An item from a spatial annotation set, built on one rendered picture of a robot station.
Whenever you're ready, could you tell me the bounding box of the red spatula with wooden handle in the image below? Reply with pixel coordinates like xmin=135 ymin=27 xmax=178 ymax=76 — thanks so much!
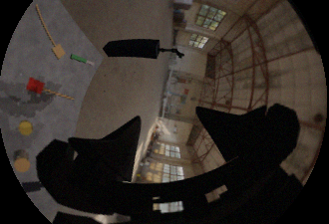
xmin=25 ymin=78 xmax=73 ymax=100

